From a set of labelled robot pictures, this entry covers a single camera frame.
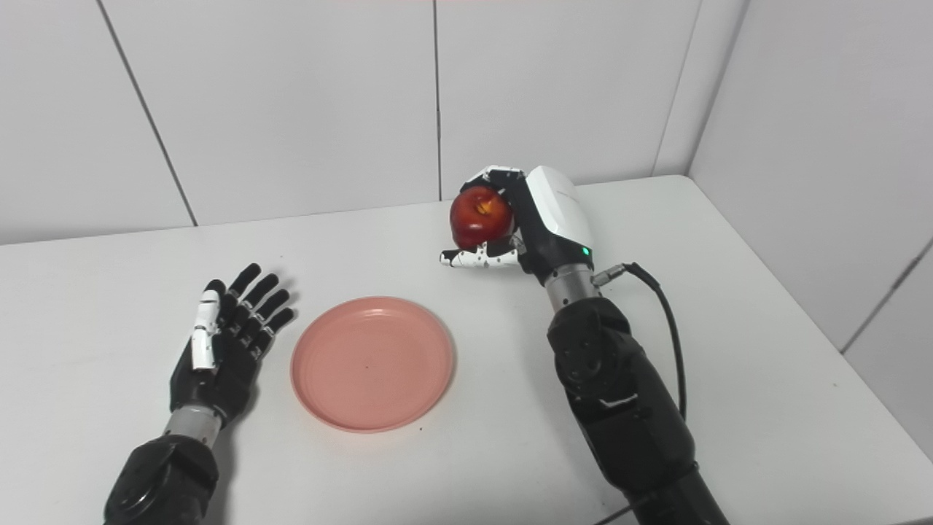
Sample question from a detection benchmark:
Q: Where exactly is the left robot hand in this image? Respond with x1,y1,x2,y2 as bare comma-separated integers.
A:
169,262,297,429

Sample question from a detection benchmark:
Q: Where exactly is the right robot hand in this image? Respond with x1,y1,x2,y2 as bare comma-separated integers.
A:
440,165,595,286

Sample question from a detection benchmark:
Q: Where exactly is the red apple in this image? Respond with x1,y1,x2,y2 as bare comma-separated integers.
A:
449,185,515,251

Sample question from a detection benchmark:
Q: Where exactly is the pink plate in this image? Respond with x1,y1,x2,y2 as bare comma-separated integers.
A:
290,295,456,434

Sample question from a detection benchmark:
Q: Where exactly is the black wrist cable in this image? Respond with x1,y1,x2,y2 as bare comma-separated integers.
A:
592,262,688,422

